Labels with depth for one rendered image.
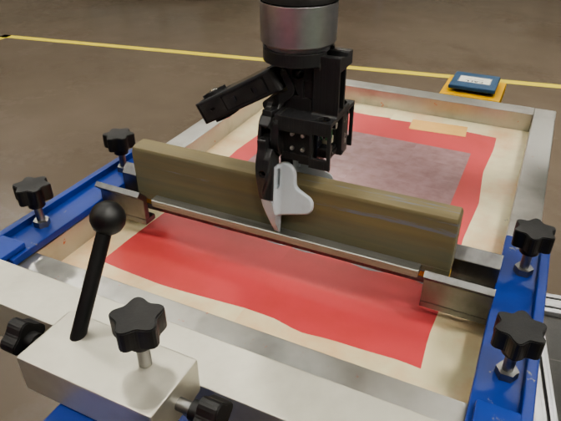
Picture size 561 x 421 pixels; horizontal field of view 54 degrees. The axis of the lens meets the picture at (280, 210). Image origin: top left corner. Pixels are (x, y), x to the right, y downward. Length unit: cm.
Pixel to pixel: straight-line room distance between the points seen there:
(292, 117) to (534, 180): 45
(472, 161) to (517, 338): 54
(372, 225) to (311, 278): 12
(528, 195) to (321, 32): 44
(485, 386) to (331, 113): 29
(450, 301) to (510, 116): 59
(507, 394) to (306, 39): 36
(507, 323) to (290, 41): 31
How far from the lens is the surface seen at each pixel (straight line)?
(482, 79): 135
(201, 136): 96
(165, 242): 75
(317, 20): 52
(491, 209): 87
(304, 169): 65
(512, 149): 106
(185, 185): 69
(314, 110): 56
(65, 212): 77
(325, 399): 45
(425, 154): 99
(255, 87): 57
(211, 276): 69
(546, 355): 174
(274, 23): 53
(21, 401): 194
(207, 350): 48
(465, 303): 61
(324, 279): 68
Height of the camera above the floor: 139
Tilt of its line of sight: 33 degrees down
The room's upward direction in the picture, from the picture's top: straight up
